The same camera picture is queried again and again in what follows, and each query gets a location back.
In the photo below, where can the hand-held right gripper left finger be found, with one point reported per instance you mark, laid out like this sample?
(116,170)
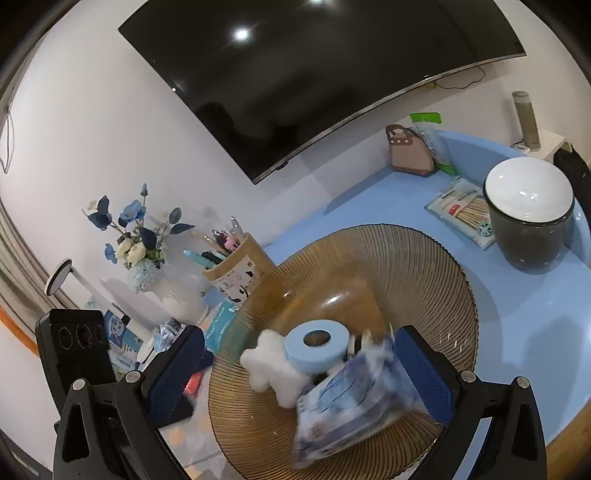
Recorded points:
(171,378)

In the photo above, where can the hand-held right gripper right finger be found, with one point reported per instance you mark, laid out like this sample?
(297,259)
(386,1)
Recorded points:
(425,374)

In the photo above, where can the blue white tissue packet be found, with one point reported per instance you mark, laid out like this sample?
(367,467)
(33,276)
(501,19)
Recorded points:
(355,401)

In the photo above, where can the amber ribbed glass plate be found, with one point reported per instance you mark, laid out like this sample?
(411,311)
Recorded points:
(369,267)

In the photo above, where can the small red packet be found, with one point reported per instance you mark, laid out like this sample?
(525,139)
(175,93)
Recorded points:
(194,383)

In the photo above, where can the white lamp base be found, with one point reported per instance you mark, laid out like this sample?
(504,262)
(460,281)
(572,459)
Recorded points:
(147,353)

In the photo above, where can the blue printed box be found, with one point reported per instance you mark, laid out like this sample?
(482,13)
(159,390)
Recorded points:
(117,330)

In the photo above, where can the star printed blue mat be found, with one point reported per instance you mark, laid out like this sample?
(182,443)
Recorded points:
(194,443)

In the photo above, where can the blue wet wipes pack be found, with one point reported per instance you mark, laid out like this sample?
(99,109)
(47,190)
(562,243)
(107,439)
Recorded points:
(221,325)

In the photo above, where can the round white desk lamp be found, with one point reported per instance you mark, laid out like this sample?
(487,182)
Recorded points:
(60,277)

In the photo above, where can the white cotton wad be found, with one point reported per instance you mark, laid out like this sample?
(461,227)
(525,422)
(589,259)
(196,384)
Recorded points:
(268,364)

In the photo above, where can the beige curtain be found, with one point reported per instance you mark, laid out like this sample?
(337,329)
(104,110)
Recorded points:
(18,267)

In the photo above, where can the light blue tape roll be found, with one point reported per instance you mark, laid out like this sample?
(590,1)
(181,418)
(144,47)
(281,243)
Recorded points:
(318,355)

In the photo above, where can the printed cardboard pen holder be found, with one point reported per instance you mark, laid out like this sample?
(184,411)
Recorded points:
(240,272)

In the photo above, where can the bundle of pens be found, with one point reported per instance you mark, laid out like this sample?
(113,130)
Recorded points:
(214,254)

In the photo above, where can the blue artificial flowers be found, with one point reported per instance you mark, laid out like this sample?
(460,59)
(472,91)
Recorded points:
(131,210)

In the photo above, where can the cotton swab packet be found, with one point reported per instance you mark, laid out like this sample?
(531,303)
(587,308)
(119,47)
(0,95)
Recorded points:
(464,207)

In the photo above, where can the dark bin with white lid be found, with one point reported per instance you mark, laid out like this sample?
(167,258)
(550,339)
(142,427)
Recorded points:
(531,221)

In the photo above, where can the green white packet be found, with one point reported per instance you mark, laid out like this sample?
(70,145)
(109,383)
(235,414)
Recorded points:
(431,138)

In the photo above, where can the black bag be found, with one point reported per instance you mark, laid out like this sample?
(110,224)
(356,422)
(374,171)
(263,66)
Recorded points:
(572,168)

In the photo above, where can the white side table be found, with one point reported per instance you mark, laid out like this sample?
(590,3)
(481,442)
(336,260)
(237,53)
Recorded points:
(551,141)

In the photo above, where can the black wall television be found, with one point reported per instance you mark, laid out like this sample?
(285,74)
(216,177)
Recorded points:
(300,83)

